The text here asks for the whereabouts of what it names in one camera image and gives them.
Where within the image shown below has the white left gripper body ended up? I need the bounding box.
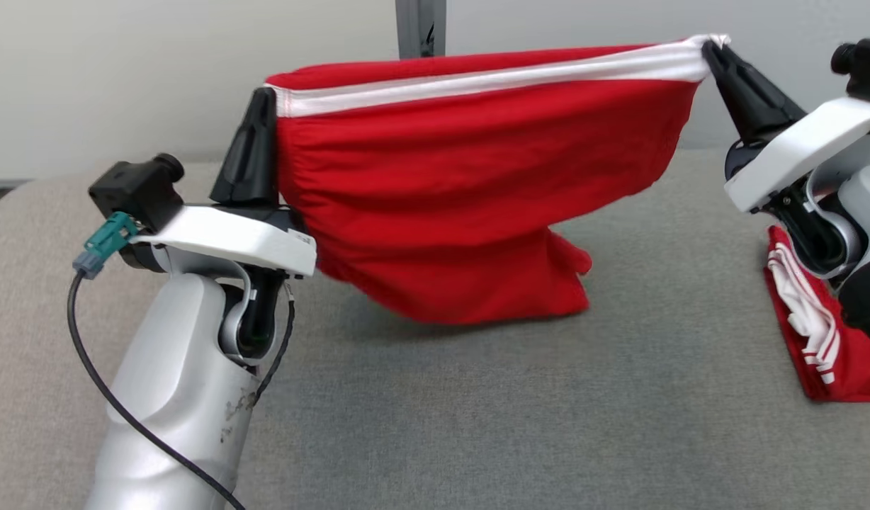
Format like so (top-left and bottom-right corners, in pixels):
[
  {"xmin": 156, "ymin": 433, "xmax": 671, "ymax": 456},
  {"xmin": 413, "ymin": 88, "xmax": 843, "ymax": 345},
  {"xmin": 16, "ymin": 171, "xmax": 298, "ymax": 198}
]
[{"xmin": 120, "ymin": 202, "xmax": 319, "ymax": 278}]

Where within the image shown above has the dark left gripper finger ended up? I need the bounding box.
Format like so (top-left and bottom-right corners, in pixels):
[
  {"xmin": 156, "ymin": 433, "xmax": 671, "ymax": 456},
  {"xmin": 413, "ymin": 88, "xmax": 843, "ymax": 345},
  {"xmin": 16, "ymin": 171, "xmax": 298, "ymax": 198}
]
[
  {"xmin": 247, "ymin": 86, "xmax": 278, "ymax": 208},
  {"xmin": 210, "ymin": 89, "xmax": 266, "ymax": 208}
]

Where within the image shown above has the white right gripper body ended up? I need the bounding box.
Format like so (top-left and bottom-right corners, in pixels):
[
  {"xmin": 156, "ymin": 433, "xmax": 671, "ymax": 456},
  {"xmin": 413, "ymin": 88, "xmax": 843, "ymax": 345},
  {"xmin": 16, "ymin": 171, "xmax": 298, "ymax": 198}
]
[{"xmin": 724, "ymin": 97, "xmax": 870, "ymax": 213}]

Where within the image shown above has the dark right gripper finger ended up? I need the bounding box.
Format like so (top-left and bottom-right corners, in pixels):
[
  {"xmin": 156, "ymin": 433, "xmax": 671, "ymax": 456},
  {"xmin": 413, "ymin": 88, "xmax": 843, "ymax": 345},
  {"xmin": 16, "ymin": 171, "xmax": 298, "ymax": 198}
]
[
  {"xmin": 702, "ymin": 41, "xmax": 776, "ymax": 142},
  {"xmin": 711, "ymin": 41, "xmax": 808, "ymax": 123}
]

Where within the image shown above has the red shorts white waistband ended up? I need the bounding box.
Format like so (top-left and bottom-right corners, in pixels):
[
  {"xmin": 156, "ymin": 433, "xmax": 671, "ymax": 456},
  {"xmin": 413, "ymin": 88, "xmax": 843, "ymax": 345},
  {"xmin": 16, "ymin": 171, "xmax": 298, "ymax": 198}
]
[{"xmin": 264, "ymin": 34, "xmax": 731, "ymax": 327}]

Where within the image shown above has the red white lettered jersey shirt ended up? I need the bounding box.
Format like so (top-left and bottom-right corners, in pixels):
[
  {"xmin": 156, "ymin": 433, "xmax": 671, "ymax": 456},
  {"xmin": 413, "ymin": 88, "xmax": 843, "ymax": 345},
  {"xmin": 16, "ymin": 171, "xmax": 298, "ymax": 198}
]
[{"xmin": 763, "ymin": 225, "xmax": 870, "ymax": 403}]

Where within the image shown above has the thin black left gripper cable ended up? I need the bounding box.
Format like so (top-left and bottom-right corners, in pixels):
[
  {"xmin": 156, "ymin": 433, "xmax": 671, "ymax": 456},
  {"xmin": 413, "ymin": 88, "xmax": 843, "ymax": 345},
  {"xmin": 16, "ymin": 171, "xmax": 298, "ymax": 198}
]
[{"xmin": 254, "ymin": 280, "xmax": 295, "ymax": 408}]

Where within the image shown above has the teal-plug left camera cable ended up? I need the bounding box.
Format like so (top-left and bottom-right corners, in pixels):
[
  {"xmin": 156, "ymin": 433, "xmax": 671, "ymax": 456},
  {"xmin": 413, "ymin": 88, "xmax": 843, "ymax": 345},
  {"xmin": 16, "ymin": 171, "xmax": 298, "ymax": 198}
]
[{"xmin": 67, "ymin": 211, "xmax": 248, "ymax": 510}]

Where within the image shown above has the grey metal partition post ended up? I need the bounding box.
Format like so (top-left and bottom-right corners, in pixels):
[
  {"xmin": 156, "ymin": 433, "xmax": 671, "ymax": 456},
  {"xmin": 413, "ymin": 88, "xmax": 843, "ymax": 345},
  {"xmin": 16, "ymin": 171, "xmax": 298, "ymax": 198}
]
[{"xmin": 395, "ymin": 0, "xmax": 447, "ymax": 60}]

